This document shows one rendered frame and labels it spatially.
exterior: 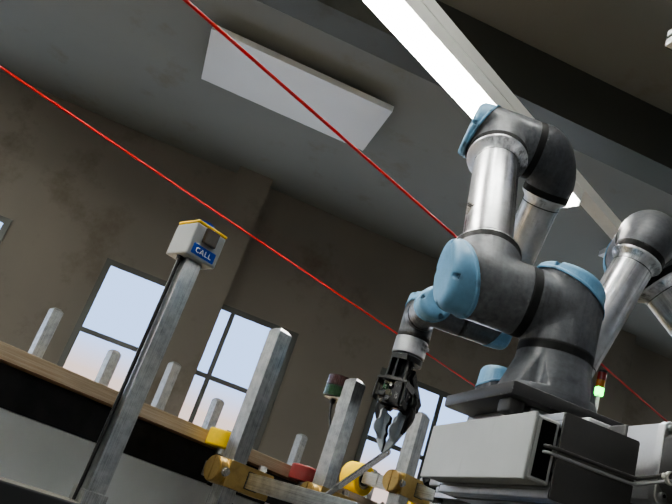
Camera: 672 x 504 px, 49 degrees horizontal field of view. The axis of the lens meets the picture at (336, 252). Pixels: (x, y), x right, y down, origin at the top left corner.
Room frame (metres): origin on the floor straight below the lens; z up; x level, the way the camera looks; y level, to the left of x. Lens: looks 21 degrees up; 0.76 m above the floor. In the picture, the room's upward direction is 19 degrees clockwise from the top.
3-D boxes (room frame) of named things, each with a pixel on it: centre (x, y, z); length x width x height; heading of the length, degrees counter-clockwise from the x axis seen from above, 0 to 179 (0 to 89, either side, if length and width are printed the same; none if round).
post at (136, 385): (1.31, 0.25, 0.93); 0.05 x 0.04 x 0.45; 130
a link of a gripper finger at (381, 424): (1.60, -0.22, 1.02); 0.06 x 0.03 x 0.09; 150
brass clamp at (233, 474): (1.49, 0.03, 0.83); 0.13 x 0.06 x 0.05; 130
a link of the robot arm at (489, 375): (1.40, -0.39, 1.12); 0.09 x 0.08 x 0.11; 77
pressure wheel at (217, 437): (1.58, 0.09, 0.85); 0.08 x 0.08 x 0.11
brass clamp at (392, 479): (1.81, -0.35, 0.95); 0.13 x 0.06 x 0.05; 130
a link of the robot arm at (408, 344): (1.60, -0.23, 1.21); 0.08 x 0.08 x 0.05
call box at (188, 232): (1.31, 0.25, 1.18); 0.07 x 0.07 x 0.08; 40
